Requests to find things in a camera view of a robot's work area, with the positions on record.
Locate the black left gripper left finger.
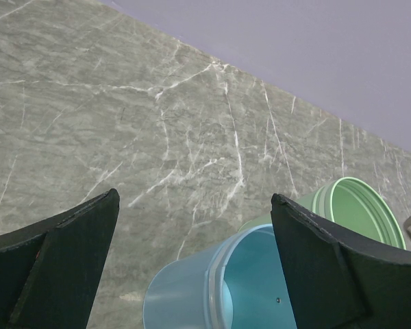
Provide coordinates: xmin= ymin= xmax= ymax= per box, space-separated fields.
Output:
xmin=0 ymin=188 xmax=119 ymax=328

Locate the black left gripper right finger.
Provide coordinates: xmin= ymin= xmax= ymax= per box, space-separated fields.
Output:
xmin=271 ymin=194 xmax=411 ymax=328

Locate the green plastic container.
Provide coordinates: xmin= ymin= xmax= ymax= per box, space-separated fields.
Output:
xmin=238 ymin=176 xmax=407 ymax=251

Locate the blue plastic container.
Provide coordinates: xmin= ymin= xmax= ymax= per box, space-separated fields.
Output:
xmin=142 ymin=224 xmax=297 ymax=328

